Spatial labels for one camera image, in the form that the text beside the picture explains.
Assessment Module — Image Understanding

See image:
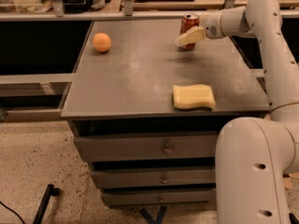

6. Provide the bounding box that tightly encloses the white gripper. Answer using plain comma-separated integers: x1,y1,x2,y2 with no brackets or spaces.
175,10,224,47

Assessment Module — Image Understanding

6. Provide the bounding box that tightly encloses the red coke can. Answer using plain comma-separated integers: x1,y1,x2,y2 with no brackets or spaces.
180,13,200,50

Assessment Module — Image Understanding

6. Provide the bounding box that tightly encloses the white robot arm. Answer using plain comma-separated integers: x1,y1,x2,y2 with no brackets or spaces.
175,0,299,224

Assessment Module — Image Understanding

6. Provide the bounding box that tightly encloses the yellow sponge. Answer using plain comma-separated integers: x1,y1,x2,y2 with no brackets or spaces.
173,84,216,110

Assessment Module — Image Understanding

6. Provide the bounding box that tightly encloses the orange fruit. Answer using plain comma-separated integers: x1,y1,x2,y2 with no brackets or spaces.
93,33,112,52

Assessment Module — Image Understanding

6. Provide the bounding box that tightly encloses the grey drawer cabinet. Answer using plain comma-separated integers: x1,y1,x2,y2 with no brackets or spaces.
61,20,268,194

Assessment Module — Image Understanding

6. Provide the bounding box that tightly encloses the top grey drawer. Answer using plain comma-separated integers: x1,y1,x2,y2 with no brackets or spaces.
74,133,218,162

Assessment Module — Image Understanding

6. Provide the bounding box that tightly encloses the grey drawer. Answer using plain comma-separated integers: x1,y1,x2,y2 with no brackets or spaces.
74,133,218,162
91,166,216,189
101,188,216,206

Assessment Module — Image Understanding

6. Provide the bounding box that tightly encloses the middle grey drawer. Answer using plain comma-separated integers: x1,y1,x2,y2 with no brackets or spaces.
91,166,216,189

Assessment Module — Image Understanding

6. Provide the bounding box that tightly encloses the bottom grey drawer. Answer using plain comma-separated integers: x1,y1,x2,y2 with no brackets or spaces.
101,188,216,206

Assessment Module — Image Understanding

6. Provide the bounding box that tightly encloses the blue tape cross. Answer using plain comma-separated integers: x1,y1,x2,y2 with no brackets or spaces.
138,205,168,224

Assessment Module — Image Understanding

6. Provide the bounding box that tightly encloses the black stand leg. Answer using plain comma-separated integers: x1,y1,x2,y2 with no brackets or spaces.
33,184,61,224

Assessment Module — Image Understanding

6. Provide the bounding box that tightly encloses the metal railing frame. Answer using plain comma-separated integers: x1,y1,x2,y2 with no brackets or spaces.
0,0,299,21

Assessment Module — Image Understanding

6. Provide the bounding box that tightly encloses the black cable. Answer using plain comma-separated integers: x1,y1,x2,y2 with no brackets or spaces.
0,201,26,224

